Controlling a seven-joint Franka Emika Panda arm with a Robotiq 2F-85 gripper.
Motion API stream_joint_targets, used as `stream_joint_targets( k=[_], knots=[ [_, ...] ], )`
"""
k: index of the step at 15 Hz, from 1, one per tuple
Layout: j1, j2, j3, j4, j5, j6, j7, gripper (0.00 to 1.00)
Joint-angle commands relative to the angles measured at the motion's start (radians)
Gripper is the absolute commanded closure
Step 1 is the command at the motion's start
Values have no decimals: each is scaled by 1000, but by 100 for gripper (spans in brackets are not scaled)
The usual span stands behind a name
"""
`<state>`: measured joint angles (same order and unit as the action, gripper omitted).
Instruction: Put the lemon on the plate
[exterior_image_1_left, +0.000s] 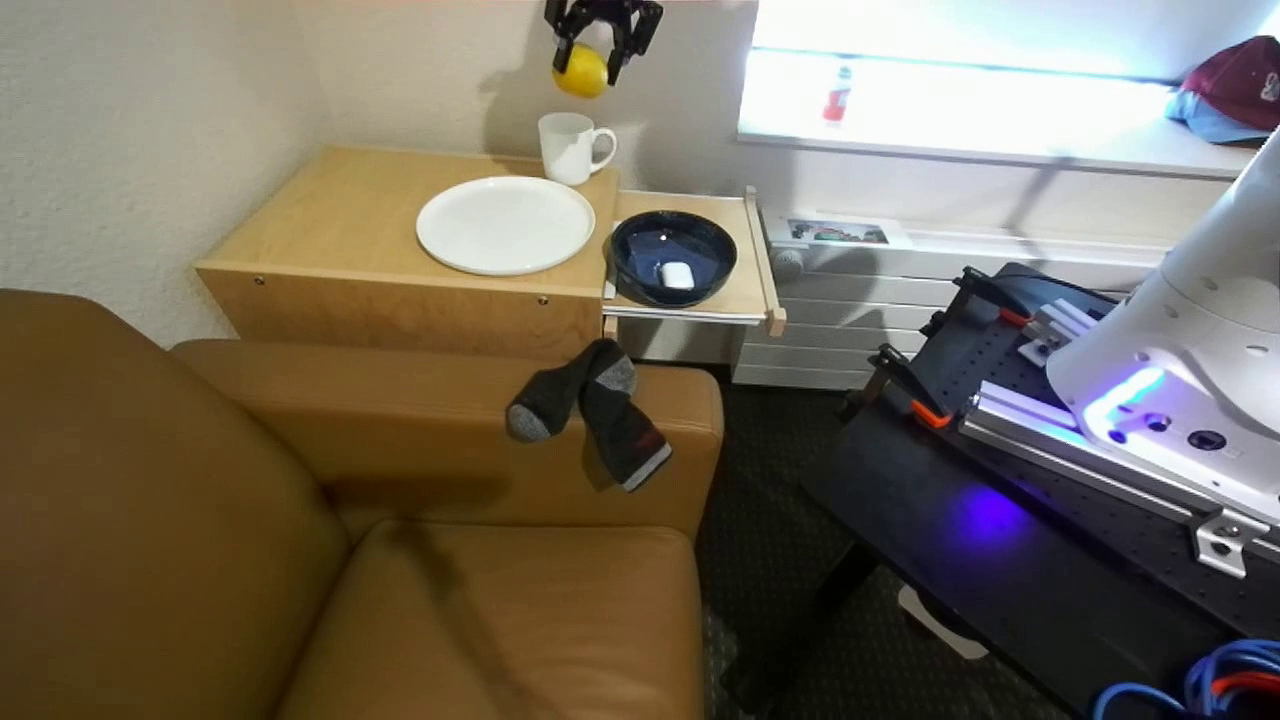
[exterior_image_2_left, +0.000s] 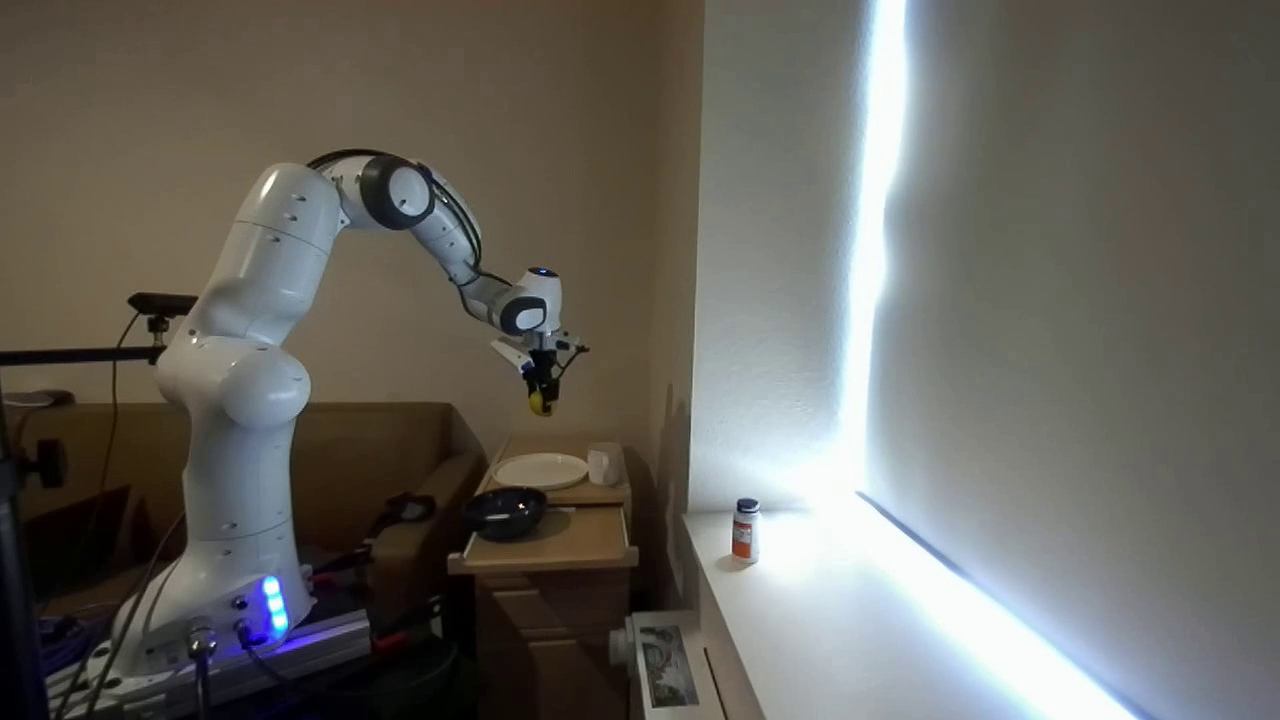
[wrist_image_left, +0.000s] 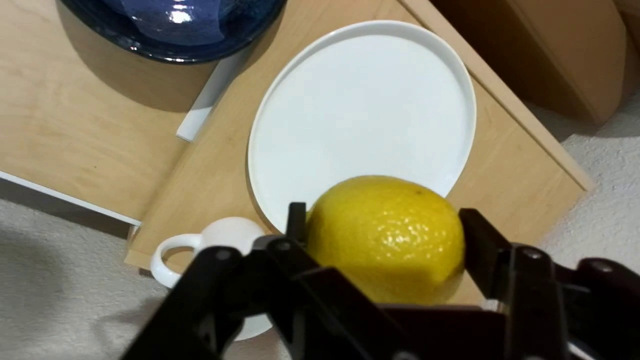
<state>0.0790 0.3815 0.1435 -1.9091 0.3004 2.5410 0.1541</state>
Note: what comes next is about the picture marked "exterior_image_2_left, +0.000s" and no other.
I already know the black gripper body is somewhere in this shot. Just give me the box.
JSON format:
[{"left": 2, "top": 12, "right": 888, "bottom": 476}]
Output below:
[{"left": 520, "top": 349, "right": 577, "bottom": 400}]

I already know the robot base with blue lights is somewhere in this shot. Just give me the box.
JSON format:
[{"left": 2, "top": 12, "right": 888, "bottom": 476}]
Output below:
[{"left": 39, "top": 569, "right": 379, "bottom": 720}]

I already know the white round plate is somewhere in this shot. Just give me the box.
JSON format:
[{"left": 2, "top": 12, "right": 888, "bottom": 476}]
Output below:
[{"left": 490, "top": 448, "right": 593, "bottom": 497}]

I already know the white cup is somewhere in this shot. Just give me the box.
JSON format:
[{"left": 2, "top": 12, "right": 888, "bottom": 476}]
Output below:
[{"left": 584, "top": 435, "right": 627, "bottom": 491}]

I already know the black bowl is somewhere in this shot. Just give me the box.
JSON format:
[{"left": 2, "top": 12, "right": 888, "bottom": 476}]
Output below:
[{"left": 466, "top": 483, "right": 553, "bottom": 544}]

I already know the large brown cardboard box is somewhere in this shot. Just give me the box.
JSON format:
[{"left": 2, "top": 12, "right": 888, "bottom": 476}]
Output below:
[{"left": 0, "top": 400, "right": 490, "bottom": 632}]

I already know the light wooden cabinet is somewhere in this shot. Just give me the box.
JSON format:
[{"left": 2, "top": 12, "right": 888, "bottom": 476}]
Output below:
[{"left": 444, "top": 454, "right": 645, "bottom": 720}]

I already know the spice bottle with red label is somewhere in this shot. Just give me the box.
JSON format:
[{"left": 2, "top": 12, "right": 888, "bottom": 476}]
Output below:
[{"left": 726, "top": 491, "right": 760, "bottom": 569}]

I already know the white box-shaped appliance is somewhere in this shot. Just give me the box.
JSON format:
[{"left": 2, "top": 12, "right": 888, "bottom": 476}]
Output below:
[{"left": 607, "top": 605, "right": 733, "bottom": 720}]

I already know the white window sill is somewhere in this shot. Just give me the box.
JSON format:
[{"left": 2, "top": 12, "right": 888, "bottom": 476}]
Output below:
[{"left": 678, "top": 486, "right": 1154, "bottom": 720}]

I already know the black horizontal pole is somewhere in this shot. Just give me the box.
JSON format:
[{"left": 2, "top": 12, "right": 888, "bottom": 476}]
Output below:
[{"left": 0, "top": 338, "right": 173, "bottom": 373}]

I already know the wide white window blind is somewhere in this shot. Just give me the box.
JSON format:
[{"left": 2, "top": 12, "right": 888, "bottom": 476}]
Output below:
[{"left": 853, "top": 0, "right": 1280, "bottom": 720}]

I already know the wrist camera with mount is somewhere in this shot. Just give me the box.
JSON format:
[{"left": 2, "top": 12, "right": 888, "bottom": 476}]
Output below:
[{"left": 487, "top": 329, "right": 593, "bottom": 373}]

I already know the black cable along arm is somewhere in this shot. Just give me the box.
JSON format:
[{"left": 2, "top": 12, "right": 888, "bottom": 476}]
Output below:
[{"left": 307, "top": 144, "right": 515, "bottom": 298}]

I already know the small black camera on pole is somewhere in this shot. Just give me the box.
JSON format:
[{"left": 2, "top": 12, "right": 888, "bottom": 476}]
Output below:
[{"left": 124, "top": 288, "right": 200, "bottom": 338}]

